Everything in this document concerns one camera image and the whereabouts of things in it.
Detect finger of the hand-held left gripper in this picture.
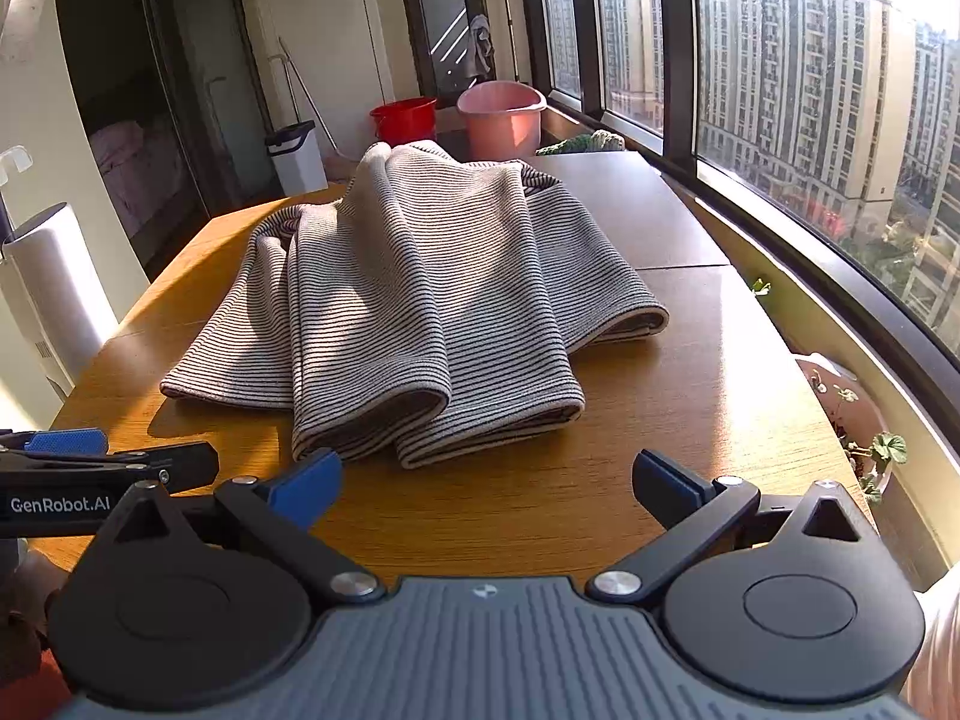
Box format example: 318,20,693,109
0,442,220,497
0,427,110,458

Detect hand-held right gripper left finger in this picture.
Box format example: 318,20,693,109
88,448,387,607

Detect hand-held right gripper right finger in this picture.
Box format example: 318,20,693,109
585,448,882,608

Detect striped knit garment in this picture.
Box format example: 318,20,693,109
160,139,671,470

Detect person's left forearm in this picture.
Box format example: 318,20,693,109
0,645,72,706

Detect white tower appliance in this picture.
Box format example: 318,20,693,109
0,202,121,398

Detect potted plant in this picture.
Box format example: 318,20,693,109
795,352,910,505

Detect bed with pink blanket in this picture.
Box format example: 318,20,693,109
88,116,203,241

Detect person's pale clothing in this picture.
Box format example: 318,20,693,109
896,574,960,710

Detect white trash bin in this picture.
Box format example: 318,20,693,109
264,120,329,196

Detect green knitted cloth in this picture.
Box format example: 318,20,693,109
536,129,627,157

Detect red plastic bucket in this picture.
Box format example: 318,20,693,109
369,97,440,147

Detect broom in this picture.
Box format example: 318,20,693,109
277,36,353,166

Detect pink plastic bucket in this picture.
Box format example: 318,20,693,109
456,82,548,162

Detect dark sliding door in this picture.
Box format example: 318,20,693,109
131,0,280,241

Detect apartment buildings outside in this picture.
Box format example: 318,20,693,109
544,0,960,331

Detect grey hanging cloth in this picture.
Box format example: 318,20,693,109
469,13,496,80

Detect dark frosted glass door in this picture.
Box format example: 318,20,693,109
396,0,496,100

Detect dark window frame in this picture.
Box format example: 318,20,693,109
517,0,960,361

